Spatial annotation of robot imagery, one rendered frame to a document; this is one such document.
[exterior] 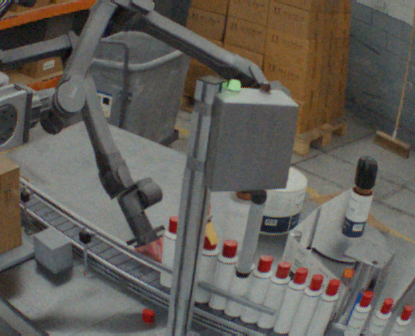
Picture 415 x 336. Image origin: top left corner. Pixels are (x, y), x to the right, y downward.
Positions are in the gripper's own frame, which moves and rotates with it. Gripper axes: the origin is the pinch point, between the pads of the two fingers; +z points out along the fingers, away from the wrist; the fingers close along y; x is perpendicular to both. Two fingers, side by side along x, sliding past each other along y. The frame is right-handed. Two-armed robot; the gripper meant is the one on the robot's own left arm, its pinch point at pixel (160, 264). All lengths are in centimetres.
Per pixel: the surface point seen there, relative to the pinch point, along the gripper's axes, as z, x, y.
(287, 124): -20, -56, -7
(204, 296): 11.5, -11.1, -2.6
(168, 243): -5.1, -8.6, -2.4
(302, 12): -79, 84, 318
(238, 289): 11.7, -23.1, -3.5
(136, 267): -0.7, 9.5, 0.3
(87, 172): -31, 58, 45
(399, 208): 77, 65, 298
